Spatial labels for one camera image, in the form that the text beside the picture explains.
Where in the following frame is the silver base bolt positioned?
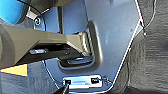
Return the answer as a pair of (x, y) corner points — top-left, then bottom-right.
(33, 17), (42, 27)

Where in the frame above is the thin grey robot cable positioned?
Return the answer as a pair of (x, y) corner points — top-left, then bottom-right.
(16, 0), (45, 17)

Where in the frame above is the small white box blue middle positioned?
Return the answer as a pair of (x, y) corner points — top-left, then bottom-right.
(62, 75), (103, 89)

